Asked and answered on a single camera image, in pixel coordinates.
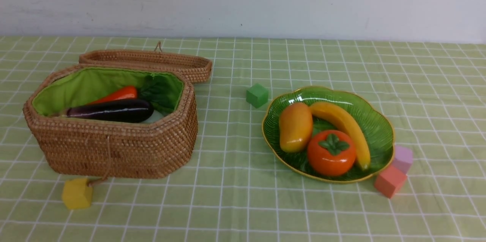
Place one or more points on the pink foam cube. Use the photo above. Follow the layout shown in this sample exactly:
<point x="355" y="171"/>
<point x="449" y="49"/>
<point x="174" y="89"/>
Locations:
<point x="403" y="158"/>

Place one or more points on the yellow foam cube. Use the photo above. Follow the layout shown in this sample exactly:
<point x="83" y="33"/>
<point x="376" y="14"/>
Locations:
<point x="77" y="194"/>

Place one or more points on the woven wicker basket lid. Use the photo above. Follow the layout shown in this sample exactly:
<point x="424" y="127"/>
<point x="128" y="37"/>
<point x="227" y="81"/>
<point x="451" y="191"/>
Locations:
<point x="195" y="69"/>

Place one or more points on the red chili pepper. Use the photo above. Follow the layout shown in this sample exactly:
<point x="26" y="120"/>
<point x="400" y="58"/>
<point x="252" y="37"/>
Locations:
<point x="127" y="92"/>

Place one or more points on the salmon foam cube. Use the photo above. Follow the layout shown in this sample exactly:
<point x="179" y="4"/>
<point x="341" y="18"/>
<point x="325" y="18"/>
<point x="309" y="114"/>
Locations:
<point x="390" y="181"/>

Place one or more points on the green leaf-shaped glass plate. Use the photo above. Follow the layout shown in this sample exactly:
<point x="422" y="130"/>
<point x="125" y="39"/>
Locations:
<point x="377" y="130"/>

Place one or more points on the orange persimmon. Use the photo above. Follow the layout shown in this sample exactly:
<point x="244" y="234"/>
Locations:
<point x="331" y="153"/>

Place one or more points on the white radish with leaves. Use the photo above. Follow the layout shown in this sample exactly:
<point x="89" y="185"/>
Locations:
<point x="158" y="93"/>

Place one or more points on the orange yellow mango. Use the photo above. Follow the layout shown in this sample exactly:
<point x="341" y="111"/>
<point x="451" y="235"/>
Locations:
<point x="296" y="126"/>

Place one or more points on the purple eggplant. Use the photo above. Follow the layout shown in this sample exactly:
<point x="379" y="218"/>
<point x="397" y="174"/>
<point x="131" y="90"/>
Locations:
<point x="127" y="111"/>

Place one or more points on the yellow banana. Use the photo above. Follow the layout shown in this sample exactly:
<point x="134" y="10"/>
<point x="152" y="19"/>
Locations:
<point x="346" y="123"/>

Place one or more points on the woven wicker basket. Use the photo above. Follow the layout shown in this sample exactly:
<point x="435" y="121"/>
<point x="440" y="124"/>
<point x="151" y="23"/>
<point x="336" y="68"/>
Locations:
<point x="107" y="148"/>

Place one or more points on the green checked tablecloth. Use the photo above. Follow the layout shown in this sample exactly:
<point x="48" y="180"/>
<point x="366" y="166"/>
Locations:
<point x="234" y="189"/>

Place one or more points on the green foam cube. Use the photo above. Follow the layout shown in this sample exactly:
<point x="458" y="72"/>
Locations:
<point x="257" y="95"/>

